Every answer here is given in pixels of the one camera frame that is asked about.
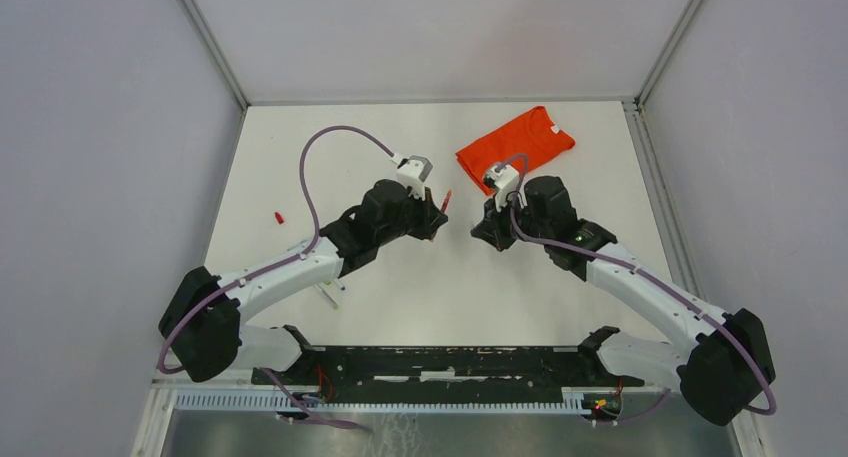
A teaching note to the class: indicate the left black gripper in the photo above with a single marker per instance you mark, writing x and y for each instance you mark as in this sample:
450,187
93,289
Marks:
430,216

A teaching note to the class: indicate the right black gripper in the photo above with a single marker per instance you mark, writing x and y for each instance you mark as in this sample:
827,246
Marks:
491,228

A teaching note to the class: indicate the red orange pen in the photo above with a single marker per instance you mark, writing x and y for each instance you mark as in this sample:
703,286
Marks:
438,206

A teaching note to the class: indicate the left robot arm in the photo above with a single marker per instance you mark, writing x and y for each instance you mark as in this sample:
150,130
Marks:
206,324

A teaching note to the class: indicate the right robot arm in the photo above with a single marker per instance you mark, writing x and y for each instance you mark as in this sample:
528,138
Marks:
719,362

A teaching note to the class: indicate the thin green-tip pen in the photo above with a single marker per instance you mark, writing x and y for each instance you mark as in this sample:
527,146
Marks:
331,301

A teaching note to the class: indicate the folded orange cloth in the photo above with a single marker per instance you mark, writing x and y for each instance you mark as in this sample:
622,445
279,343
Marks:
533,133

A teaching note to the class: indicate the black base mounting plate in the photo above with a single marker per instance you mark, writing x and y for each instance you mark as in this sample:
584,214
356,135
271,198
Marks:
449,375

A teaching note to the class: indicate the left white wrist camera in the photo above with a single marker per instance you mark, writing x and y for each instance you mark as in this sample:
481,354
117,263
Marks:
412,173

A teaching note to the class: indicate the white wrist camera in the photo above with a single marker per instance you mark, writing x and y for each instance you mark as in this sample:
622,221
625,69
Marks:
504,181
412,173

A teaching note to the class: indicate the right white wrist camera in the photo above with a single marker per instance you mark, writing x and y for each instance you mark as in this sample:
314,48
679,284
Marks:
504,181

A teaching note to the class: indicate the white slotted cable duct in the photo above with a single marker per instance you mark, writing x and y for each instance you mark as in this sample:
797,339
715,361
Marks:
276,401

